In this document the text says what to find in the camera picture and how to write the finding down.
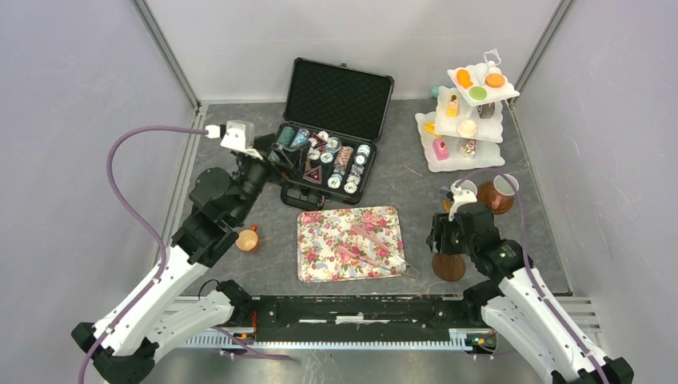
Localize sprinkled strawberry cake slice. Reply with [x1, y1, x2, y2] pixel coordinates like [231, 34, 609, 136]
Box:
[459, 140, 477, 159]

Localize medium brown wooden coaster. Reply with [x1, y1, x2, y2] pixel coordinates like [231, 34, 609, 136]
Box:
[477, 182, 514, 214]

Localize pink mug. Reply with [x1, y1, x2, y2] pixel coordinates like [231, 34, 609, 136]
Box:
[478, 174, 520, 214]

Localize yellow kiwi cake slice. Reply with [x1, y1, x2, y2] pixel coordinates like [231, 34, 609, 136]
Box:
[423, 122, 442, 138]

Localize dark brown wooden coaster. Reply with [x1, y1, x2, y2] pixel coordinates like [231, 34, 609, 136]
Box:
[432, 254, 466, 282]

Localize black poker chip case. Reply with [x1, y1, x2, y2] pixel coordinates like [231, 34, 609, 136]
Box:
[276, 58, 395, 211]

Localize pink strawberry cake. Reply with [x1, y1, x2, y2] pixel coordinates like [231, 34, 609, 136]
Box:
[432, 138, 449, 161]

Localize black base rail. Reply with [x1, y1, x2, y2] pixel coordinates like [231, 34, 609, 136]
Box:
[216, 280, 501, 344]

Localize light orange wooden coaster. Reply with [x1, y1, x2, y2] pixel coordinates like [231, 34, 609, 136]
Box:
[442, 198, 452, 213]

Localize white three-tier cake stand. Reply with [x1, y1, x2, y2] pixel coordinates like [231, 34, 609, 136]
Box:
[415, 49, 520, 173]

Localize cream round pudding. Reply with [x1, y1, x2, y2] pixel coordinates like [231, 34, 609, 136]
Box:
[457, 119, 478, 138]

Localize chocolate cake slice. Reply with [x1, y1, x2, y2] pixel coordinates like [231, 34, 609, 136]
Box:
[477, 102, 496, 119]

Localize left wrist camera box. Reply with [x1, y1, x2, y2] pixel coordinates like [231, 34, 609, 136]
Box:
[220, 120, 261, 159]

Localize red triangle dealer button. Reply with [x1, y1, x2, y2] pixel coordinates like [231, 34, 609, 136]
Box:
[303, 166, 324, 185]

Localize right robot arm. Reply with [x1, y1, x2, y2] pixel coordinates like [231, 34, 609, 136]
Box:
[426, 202, 635, 383]

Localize grey white mug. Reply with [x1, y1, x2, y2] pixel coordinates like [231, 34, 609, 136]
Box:
[441, 179, 478, 204]

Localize orange pastry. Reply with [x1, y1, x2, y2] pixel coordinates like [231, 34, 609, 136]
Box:
[456, 69, 473, 89]

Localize yellow round biscuit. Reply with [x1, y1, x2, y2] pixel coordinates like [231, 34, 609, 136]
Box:
[485, 73, 505, 88]

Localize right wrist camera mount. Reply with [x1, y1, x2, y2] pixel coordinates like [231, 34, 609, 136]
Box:
[449, 180, 477, 222]

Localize green round macaron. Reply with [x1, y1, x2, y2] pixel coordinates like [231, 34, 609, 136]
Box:
[469, 86, 488, 101]

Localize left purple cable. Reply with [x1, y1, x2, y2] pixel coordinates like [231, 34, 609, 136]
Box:
[78, 125, 221, 384]

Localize purple cable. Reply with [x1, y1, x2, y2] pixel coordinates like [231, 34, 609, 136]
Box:
[455, 168, 610, 384]
[78, 125, 221, 384]

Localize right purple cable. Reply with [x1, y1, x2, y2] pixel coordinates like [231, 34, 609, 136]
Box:
[455, 168, 610, 384]

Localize orange mug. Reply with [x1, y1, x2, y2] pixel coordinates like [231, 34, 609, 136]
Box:
[235, 225, 260, 253]

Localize pink-handled metal tongs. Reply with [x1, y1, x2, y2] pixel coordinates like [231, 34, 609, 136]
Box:
[336, 224, 420, 279]

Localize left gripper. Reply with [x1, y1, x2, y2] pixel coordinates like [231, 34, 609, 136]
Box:
[233, 133, 312, 224]

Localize yellow cake with green fruit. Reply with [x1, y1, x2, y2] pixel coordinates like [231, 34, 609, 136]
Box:
[446, 94, 460, 118]

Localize floral serving tray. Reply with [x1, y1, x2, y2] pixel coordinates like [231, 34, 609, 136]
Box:
[297, 206, 405, 283]

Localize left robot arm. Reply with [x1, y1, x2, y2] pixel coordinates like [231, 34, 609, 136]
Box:
[71, 134, 282, 383]

